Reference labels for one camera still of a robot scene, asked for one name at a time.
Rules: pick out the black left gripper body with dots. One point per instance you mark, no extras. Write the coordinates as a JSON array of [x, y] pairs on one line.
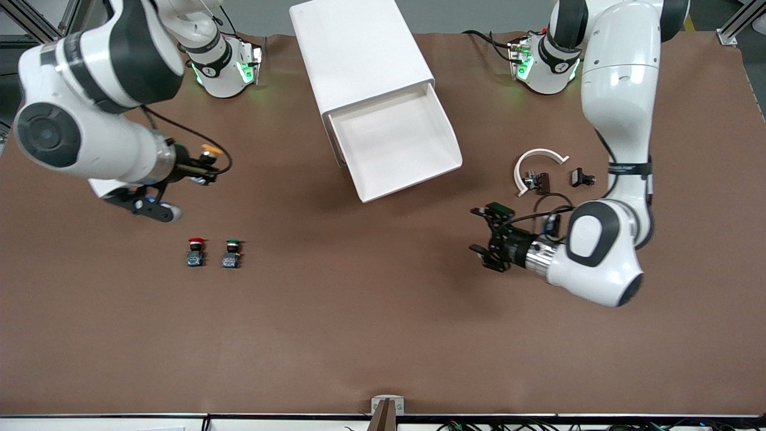
[[513, 245]]

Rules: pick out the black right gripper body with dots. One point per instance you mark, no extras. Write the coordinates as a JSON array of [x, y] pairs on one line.
[[184, 164]]

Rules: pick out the white plastic drawer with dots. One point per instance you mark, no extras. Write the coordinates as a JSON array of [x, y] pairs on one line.
[[395, 137]]

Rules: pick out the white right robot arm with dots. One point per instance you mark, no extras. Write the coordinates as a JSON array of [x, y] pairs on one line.
[[102, 72]]

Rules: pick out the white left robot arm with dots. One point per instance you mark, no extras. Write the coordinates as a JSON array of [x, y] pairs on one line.
[[616, 108]]

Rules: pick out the white drawer cabinet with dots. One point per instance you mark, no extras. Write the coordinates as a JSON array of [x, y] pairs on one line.
[[359, 54]]

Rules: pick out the small brown electrical component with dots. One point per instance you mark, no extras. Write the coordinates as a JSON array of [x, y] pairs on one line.
[[541, 182]]

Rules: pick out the white curved plastic piece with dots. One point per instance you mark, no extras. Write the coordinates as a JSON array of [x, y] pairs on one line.
[[538, 152]]

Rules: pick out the small black electrical component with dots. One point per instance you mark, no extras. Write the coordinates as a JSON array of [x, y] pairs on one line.
[[579, 178]]

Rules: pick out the red push button switch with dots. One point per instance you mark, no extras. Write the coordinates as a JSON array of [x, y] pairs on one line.
[[195, 254]]

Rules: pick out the green push button switch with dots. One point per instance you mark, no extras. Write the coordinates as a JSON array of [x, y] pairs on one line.
[[231, 256]]

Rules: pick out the grey metal edge bracket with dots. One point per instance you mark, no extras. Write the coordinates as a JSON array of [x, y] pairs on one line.
[[388, 399]]

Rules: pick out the brown post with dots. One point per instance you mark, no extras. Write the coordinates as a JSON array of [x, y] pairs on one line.
[[384, 419]]

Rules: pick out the aluminium frame profile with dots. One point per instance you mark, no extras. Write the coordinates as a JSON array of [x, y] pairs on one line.
[[24, 21], [739, 24]]

